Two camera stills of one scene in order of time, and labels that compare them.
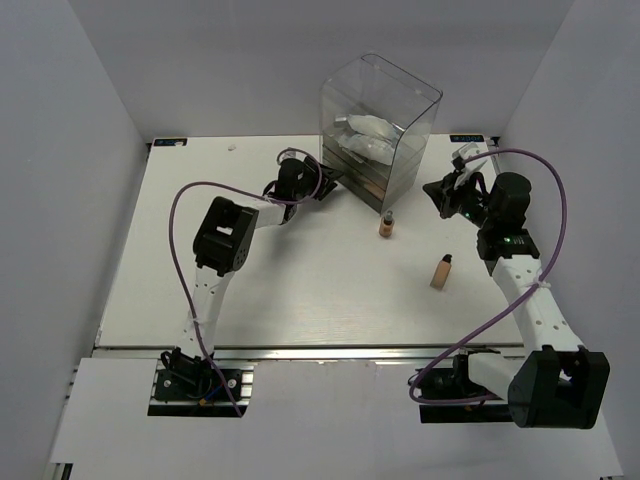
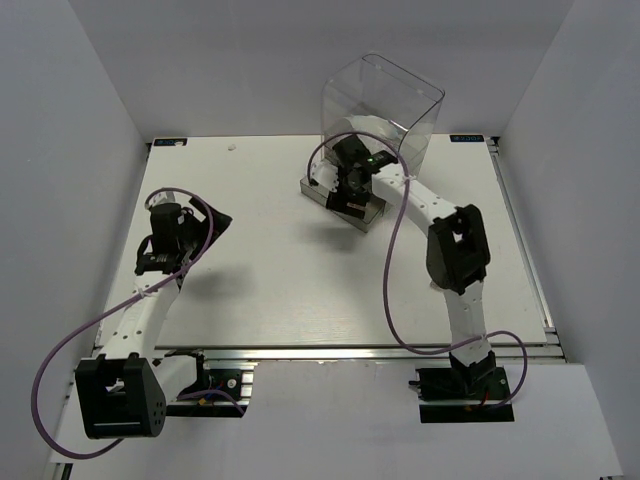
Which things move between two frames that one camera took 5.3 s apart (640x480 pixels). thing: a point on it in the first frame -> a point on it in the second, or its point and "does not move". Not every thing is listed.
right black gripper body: x=471 y=204 -> x=337 y=201
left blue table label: x=181 y=142 does not move
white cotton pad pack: x=369 y=125 does not move
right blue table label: x=466 y=138 does not move
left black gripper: x=328 y=179 -> x=200 y=207
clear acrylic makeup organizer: x=375 y=124 does not move
